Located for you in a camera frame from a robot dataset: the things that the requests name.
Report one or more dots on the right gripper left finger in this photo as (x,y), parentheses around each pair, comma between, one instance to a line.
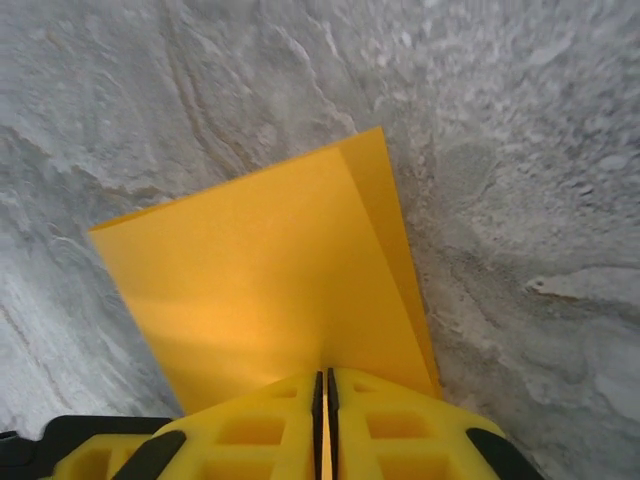
(240,440)

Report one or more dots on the orange square paper sheet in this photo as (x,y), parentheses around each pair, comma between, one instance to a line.
(260,280)

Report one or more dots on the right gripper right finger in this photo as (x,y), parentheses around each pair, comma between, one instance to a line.
(410,440)

